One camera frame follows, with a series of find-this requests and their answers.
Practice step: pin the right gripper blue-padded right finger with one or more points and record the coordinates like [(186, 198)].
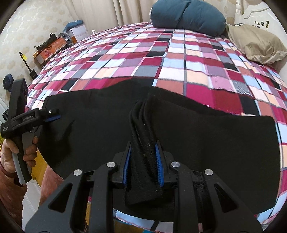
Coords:
[(160, 163)]

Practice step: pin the plaid pink red bedspread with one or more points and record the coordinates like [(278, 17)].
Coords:
[(209, 70)]

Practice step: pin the dark teal pillow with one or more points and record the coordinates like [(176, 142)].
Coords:
[(196, 16)]

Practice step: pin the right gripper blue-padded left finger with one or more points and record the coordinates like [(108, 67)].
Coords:
[(126, 161)]

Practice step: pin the person's left hand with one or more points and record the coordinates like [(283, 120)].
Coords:
[(9, 147)]

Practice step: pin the beige curtain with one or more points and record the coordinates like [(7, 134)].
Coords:
[(101, 15)]

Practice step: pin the black pants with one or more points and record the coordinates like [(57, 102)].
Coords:
[(94, 125)]

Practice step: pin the cream carved headboard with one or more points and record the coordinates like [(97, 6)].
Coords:
[(264, 14)]

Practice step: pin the white box with blue cloth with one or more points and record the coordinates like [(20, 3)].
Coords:
[(76, 31)]

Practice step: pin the beige pillow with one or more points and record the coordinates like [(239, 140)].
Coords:
[(256, 44)]

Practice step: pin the black stick with yellow tag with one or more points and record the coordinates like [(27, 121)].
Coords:
[(32, 72)]

